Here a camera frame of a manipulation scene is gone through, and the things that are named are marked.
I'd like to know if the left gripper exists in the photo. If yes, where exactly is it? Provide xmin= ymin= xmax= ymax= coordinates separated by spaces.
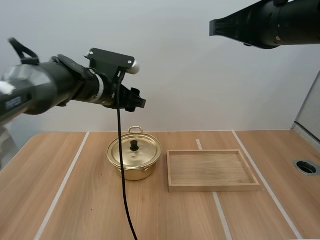
xmin=100 ymin=73 xmax=147 ymax=113

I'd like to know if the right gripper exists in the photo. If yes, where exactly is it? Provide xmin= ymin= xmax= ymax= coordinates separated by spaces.
xmin=209 ymin=0 xmax=281 ymax=50

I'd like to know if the gold lid with black knob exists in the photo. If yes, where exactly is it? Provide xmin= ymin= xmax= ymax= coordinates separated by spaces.
xmin=107 ymin=133 xmax=163 ymax=168

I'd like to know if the shallow wooden tray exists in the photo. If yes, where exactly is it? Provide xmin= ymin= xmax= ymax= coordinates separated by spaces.
xmin=166 ymin=149 xmax=261 ymax=194

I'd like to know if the grey partition panel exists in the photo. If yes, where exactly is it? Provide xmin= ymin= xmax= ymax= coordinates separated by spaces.
xmin=290 ymin=71 xmax=320 ymax=146

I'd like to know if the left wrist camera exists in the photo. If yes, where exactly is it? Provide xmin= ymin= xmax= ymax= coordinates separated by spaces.
xmin=84 ymin=47 xmax=142 ymax=76

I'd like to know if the black cable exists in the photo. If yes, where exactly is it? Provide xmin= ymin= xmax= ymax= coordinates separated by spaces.
xmin=115 ymin=72 xmax=139 ymax=240
xmin=7 ymin=37 xmax=41 ymax=66

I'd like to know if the gold pot with two handles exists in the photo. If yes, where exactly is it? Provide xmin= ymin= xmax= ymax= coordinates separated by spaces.
xmin=106 ymin=126 xmax=163 ymax=182

